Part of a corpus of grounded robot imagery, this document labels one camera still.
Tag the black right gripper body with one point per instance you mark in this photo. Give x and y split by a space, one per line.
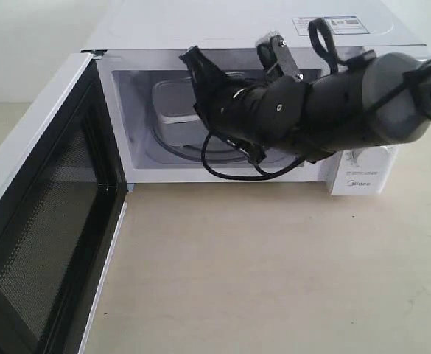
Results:
256 116

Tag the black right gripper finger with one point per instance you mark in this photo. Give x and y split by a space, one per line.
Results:
208 81

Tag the white plastic lidded container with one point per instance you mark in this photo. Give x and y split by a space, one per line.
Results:
173 103

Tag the white microwave door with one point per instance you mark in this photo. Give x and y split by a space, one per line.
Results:
62 201

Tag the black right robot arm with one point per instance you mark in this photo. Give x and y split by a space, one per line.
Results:
377 100

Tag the white Midea microwave oven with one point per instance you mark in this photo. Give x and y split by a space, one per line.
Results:
136 38

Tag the white printed paper sheet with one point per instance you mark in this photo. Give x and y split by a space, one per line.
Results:
339 25

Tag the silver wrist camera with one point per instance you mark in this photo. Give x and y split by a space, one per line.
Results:
276 58

